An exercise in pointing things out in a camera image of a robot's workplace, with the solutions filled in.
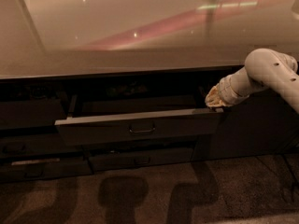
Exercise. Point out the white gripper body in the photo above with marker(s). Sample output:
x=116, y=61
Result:
x=224, y=92

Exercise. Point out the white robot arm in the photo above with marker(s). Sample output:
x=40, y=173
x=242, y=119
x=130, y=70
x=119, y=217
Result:
x=263, y=69

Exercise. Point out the green snack bag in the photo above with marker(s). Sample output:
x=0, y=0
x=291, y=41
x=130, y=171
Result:
x=125, y=90

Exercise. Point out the dark grey drawer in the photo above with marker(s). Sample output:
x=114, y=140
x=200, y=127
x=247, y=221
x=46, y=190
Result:
x=138, y=159
x=102, y=122
x=29, y=114
x=43, y=169
x=33, y=145

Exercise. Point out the dark grey cabinet door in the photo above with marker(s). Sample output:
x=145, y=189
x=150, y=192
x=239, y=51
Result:
x=262, y=124

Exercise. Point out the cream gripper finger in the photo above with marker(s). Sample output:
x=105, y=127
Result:
x=213, y=99

